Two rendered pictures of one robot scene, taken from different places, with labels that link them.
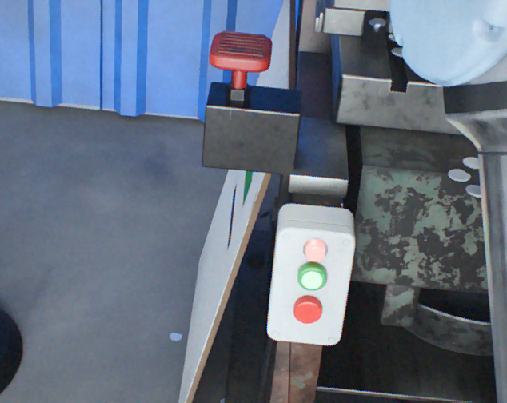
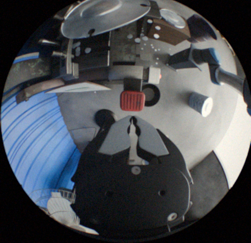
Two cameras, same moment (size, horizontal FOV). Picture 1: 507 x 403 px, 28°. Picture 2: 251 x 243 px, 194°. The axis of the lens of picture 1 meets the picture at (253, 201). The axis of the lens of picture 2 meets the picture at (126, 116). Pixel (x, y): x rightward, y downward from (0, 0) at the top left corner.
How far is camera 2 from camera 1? 0.95 m
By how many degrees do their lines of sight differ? 62
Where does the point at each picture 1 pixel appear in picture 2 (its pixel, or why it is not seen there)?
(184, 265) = (82, 93)
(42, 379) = (105, 106)
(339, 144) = (123, 67)
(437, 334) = not seen: hidden behind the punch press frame
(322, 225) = (157, 74)
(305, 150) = (128, 76)
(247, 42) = (131, 100)
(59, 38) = (55, 120)
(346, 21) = (75, 68)
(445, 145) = (119, 41)
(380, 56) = (91, 55)
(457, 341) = not seen: hidden behind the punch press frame
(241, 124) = not seen: hidden behind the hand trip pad
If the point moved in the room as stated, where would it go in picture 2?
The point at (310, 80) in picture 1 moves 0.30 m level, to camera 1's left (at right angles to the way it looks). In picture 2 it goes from (80, 78) to (90, 127)
